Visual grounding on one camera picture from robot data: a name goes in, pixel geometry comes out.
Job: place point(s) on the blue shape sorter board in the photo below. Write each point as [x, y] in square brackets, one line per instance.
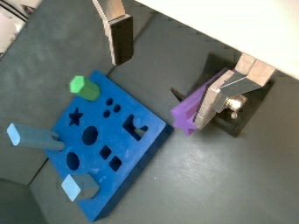
[113, 135]

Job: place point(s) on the light blue tall peg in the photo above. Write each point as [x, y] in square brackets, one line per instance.
[27, 136]

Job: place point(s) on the light blue square peg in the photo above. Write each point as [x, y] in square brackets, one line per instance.
[81, 186]

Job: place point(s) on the green hexagonal peg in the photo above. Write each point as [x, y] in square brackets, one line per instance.
[85, 88]

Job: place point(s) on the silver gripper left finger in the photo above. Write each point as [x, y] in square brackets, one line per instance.
[119, 29]

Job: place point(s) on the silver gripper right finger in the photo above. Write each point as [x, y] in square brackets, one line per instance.
[226, 92]

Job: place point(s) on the white paper sheets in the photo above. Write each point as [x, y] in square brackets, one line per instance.
[15, 12]

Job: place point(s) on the purple star prism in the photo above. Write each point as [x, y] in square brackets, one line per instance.
[185, 111]

